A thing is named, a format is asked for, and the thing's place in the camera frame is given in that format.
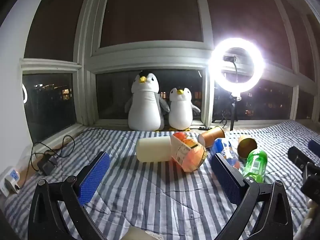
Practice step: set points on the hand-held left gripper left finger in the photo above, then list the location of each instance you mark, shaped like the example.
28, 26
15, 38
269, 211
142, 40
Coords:
94, 177

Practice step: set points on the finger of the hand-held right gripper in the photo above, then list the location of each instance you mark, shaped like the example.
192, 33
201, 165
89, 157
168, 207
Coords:
300, 157
315, 146

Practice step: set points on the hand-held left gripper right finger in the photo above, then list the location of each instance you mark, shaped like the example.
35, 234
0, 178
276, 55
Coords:
228, 180

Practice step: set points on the white cup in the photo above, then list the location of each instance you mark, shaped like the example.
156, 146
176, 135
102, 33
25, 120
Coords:
153, 149

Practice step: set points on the brown paper cup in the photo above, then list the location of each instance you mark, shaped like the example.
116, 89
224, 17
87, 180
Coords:
212, 136
246, 147

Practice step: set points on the blue snack packet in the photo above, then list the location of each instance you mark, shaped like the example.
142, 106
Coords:
223, 150

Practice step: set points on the green plastic bottle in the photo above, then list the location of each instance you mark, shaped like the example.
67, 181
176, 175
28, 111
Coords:
255, 166

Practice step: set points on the orange snack package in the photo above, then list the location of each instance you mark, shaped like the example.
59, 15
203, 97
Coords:
188, 152

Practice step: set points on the black charger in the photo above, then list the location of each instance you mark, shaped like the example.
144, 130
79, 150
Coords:
47, 165

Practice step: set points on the striped blanket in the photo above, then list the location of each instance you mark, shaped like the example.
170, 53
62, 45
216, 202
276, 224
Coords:
150, 185

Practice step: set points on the black tripod stand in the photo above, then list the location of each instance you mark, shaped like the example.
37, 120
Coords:
233, 112

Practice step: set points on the white power strip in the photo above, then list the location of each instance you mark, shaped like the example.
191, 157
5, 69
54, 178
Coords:
10, 180

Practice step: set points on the small penguin plush toy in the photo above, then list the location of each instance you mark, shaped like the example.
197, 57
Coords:
180, 110

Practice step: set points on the large penguin plush toy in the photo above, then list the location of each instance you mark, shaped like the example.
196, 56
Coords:
145, 102

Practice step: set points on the white window frame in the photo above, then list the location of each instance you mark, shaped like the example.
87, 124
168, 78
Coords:
147, 55

